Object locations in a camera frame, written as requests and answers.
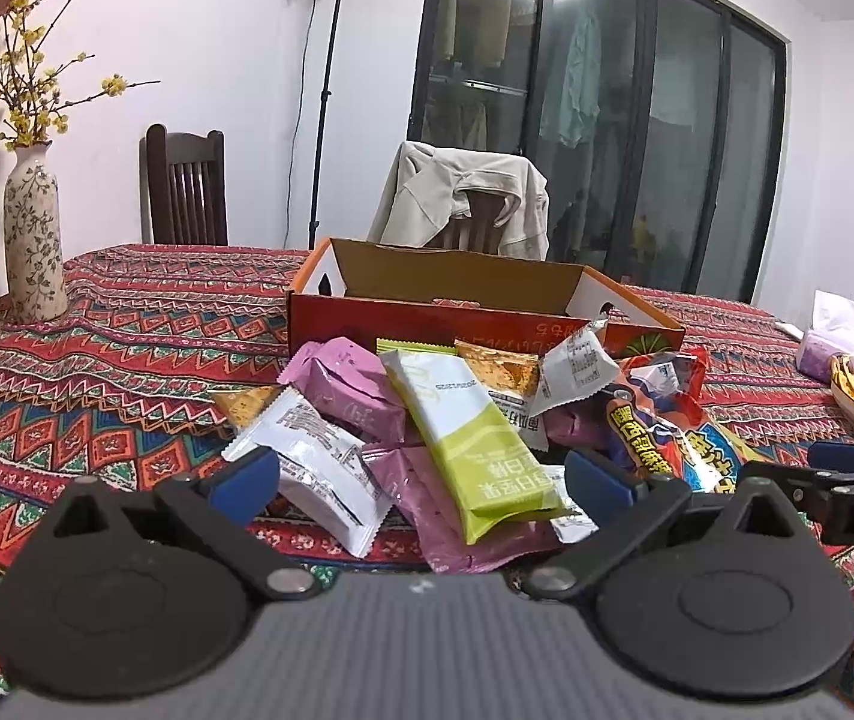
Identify colourful sausage snack bag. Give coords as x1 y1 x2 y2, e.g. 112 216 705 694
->
601 346 763 494

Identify white snack packet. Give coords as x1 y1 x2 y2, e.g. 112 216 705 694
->
222 387 391 559

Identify green snack bar packet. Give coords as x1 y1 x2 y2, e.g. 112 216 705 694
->
377 340 567 546

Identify mauve snack packet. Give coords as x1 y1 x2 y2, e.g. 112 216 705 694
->
360 442 561 577

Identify orange cracker packet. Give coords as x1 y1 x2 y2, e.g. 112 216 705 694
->
455 340 539 410

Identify pink snack packet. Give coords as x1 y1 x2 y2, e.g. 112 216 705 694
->
278 337 407 445

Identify purple tissue pack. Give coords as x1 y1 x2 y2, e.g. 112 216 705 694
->
795 289 854 383

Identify red patterned tablecloth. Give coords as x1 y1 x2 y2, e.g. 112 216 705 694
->
0 242 854 720

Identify floral ceramic vase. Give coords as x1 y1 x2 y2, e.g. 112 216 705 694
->
2 143 68 323

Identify orange cardboard box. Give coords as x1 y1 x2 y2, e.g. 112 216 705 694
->
287 239 685 358

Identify dark wooden chair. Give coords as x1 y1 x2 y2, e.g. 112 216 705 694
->
144 124 227 245

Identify black framed glass door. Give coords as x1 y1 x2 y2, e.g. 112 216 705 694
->
407 0 786 301

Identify chair with beige jacket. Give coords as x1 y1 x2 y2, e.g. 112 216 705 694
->
427 190 520 255

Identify beige jacket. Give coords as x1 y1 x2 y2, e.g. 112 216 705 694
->
367 142 549 260

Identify yellow flower branches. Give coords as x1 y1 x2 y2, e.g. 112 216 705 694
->
0 0 159 151

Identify studio light stand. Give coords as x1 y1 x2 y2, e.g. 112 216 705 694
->
308 0 342 249

